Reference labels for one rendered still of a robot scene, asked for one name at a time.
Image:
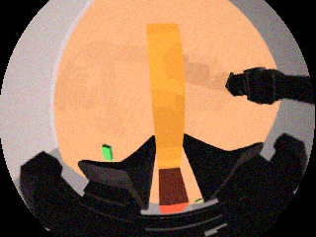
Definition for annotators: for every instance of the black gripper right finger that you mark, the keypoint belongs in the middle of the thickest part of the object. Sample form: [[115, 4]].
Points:
[[212, 166]]

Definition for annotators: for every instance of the green rectangular bar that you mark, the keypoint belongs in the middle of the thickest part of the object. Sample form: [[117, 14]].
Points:
[[107, 152]]

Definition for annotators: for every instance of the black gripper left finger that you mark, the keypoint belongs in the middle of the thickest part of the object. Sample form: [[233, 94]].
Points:
[[134, 173]]

